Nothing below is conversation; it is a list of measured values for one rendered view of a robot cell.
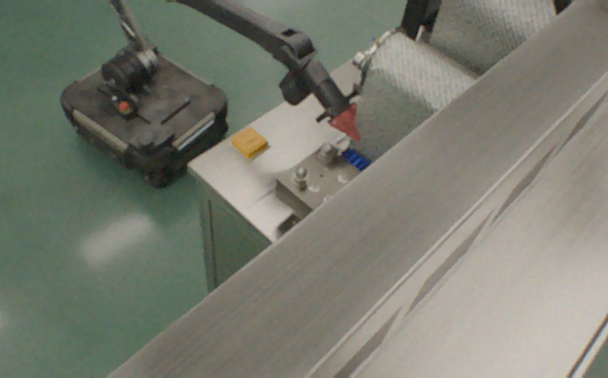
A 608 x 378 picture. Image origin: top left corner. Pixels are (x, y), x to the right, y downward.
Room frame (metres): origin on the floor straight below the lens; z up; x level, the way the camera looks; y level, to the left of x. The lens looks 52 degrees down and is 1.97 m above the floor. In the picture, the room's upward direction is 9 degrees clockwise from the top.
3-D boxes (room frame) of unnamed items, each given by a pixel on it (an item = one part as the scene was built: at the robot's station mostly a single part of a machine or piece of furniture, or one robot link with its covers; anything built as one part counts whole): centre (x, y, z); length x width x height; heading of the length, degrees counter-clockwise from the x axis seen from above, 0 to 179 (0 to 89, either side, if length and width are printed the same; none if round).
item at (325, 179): (0.68, -0.14, 1.00); 0.40 x 0.16 x 0.06; 53
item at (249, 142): (0.94, 0.16, 0.91); 0.07 x 0.07 x 0.02; 53
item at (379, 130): (0.80, -0.18, 1.11); 0.23 x 0.01 x 0.18; 53
